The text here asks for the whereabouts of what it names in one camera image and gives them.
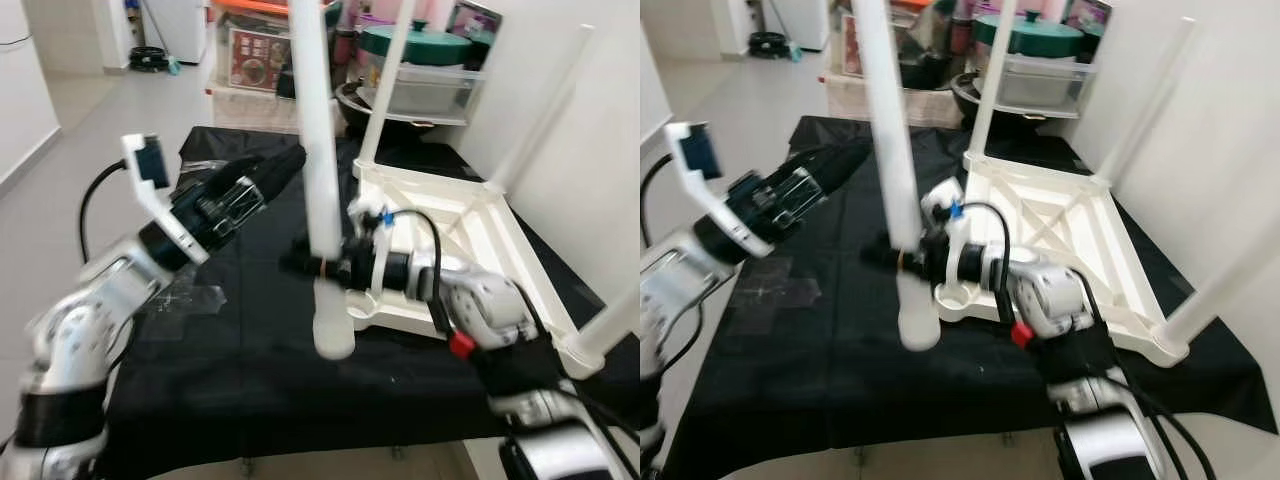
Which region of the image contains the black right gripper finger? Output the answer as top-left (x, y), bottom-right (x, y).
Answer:
top-left (279, 249), bottom-right (347, 283)
top-left (861, 242), bottom-right (927, 275)

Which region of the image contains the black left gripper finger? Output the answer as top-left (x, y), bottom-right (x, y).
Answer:
top-left (248, 172), bottom-right (303, 218)
top-left (238, 144), bottom-right (309, 193)
top-left (810, 165), bottom-right (866, 215)
top-left (798, 137), bottom-right (874, 188)

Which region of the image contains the beige patterned cloth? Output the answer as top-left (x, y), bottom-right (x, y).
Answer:
top-left (823, 75), bottom-right (961, 128)
top-left (208, 85), bottom-right (347, 133)

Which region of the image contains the crossed clear tape patch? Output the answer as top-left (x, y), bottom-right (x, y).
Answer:
top-left (148, 279), bottom-right (228, 317)
top-left (728, 269), bottom-right (823, 312)

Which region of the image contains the black wok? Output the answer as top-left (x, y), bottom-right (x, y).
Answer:
top-left (948, 75), bottom-right (1051, 133)
top-left (334, 80), bottom-right (441, 138)

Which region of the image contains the red printed food box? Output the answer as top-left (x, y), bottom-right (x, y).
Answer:
top-left (228, 27), bottom-right (297, 94)
top-left (842, 10), bottom-right (867, 77)

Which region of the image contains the clear storage box orange lid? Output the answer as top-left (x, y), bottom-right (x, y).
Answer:
top-left (208, 0), bottom-right (301, 96)

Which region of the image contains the black plastic bag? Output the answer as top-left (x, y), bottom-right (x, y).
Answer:
top-left (898, 15), bottom-right (963, 93)

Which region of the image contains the black table cloth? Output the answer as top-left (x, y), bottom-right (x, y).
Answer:
top-left (93, 124), bottom-right (641, 478)
top-left (658, 114), bottom-right (1280, 480)

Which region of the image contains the white plastic table top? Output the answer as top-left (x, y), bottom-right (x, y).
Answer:
top-left (933, 149), bottom-right (1193, 370)
top-left (344, 159), bottom-right (608, 382)

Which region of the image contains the white appliance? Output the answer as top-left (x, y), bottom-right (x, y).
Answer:
top-left (140, 0), bottom-right (210, 64)
top-left (764, 0), bottom-right (830, 52)

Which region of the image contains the clear plastic container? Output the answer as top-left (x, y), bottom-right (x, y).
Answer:
top-left (354, 60), bottom-right (487, 122)
top-left (963, 50), bottom-right (1099, 114)

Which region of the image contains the green pot with lid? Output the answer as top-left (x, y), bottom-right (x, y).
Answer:
top-left (358, 19), bottom-right (474, 67)
top-left (973, 9), bottom-right (1087, 57)

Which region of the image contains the dark purple printed box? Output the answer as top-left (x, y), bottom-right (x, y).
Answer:
top-left (1061, 0), bottom-right (1114, 57)
top-left (444, 0), bottom-right (502, 62)

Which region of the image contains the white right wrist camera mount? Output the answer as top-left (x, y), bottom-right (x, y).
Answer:
top-left (346, 194), bottom-right (398, 303)
top-left (919, 179), bottom-right (968, 288)

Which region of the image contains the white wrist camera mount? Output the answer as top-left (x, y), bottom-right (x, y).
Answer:
top-left (120, 132), bottom-right (212, 267)
top-left (664, 121), bottom-right (772, 261)
top-left (346, 194), bottom-right (398, 303)
top-left (919, 179), bottom-right (968, 288)

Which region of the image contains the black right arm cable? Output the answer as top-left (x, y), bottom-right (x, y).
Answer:
top-left (953, 199), bottom-right (1013, 323)
top-left (383, 207), bottom-right (448, 333)

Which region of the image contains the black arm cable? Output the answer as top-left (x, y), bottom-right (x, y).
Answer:
top-left (640, 148), bottom-right (683, 253)
top-left (383, 207), bottom-right (448, 333)
top-left (77, 158), bottom-right (133, 263)
top-left (953, 199), bottom-right (1013, 323)

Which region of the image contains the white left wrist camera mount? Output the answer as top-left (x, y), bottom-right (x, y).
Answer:
top-left (664, 121), bottom-right (772, 261)
top-left (120, 132), bottom-right (212, 267)

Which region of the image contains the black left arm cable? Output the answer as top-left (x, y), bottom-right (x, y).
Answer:
top-left (640, 148), bottom-right (683, 253)
top-left (77, 158), bottom-right (133, 263)

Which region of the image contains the coiled black hose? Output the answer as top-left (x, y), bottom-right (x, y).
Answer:
top-left (747, 30), bottom-right (794, 60)
top-left (127, 45), bottom-right (174, 74)

